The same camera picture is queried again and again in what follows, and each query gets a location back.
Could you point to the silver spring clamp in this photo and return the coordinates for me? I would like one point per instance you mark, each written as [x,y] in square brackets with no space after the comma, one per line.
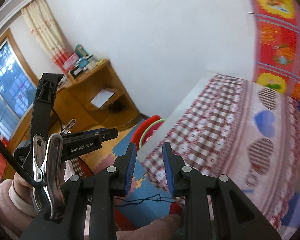
[47,157]
[68,127]

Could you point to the patchwork heart bed sheet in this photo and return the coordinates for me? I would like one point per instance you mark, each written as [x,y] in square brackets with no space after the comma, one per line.
[249,132]

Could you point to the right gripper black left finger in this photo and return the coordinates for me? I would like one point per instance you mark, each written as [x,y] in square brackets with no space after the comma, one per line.
[98,192]

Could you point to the silver spring clamp right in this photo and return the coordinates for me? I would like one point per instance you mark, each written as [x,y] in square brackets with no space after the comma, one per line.
[47,157]

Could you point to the items on desk top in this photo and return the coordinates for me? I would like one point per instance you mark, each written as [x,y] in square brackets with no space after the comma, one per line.
[79,62]

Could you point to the window with wooden frame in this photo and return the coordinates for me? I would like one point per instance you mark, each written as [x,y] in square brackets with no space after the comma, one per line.
[17,85]

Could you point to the wooden desk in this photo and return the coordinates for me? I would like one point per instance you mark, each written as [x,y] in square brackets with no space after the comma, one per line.
[73,100]

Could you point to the person's left hand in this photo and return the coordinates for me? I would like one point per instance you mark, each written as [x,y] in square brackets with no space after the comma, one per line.
[18,180]

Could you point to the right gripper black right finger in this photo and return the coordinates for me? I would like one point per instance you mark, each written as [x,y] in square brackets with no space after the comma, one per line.
[215,208]

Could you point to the red green trash bin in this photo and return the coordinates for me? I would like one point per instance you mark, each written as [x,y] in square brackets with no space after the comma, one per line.
[150,131]

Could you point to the white paper in shelf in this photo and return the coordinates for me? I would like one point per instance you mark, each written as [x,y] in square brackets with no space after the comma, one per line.
[102,98]

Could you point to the silver spring clamp left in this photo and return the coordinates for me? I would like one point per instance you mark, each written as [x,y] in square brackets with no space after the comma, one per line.
[68,127]

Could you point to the cream red curtain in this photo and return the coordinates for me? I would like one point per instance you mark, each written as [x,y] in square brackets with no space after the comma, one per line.
[43,27]

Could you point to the red floral headboard cloth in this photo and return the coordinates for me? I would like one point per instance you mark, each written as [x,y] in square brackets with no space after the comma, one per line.
[277,48]

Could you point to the red bin lid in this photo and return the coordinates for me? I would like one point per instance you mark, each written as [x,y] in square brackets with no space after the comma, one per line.
[140,130]

